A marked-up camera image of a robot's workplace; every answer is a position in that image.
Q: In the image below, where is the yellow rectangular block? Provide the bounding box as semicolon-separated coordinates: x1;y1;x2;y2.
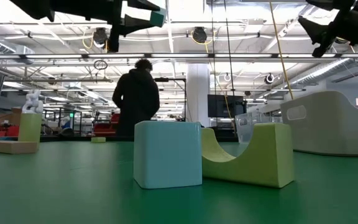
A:
17;112;43;143

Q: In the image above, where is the person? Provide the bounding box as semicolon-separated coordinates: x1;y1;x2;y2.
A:
111;58;161;139

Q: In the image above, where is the black monitor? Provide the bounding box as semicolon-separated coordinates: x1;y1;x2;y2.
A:
207;94;247;118

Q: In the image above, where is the clear plastic bin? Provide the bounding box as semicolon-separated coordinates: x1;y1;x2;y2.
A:
234;111;284;144

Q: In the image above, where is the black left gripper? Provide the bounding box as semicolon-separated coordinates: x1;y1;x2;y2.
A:
54;0;162;53

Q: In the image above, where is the yellow hanging cable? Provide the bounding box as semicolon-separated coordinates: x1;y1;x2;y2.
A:
268;0;295;101

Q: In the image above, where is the light teal cube block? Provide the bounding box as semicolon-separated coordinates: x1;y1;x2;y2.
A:
133;120;203;190
149;7;168;28

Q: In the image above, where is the white plastic bin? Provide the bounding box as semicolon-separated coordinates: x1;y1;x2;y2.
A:
280;90;358;157

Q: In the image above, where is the red tool cart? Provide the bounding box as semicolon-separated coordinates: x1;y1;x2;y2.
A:
92;113;121;138

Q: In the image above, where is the black hanging power cable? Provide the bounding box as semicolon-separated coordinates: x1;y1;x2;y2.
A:
223;0;237;134

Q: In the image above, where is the white robot figure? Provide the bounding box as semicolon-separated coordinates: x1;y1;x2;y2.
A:
22;89;45;114

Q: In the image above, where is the white building pillar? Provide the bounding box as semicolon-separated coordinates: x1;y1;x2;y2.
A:
186;63;211;128

